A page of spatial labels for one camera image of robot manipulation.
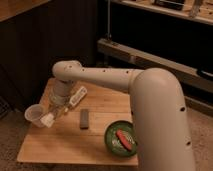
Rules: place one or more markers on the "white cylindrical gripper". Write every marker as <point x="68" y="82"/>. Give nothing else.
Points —
<point x="59" y="95"/>

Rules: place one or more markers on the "white sponge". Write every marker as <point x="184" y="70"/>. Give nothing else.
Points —
<point x="48" y="120"/>

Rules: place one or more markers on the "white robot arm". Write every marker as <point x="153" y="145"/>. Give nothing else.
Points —
<point x="157" y="106"/>

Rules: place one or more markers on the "translucent white cup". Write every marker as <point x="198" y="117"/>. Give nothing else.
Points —
<point x="34" y="113"/>

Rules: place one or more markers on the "green ceramic plate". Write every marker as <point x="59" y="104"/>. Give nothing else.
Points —
<point x="112" y="142"/>

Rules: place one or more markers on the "dark grey rectangular block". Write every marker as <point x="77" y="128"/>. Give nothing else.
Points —
<point x="84" y="119"/>

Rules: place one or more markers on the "wooden table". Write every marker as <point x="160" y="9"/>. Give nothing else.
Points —
<point x="65" y="142"/>

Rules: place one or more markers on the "red sausage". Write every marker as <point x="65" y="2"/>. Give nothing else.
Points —
<point x="123" y="140"/>

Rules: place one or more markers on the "background shelf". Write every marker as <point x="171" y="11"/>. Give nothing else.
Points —
<point x="200" y="11"/>

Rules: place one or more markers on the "metal frame rail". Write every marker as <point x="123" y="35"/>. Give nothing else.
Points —
<point x="185" y="73"/>

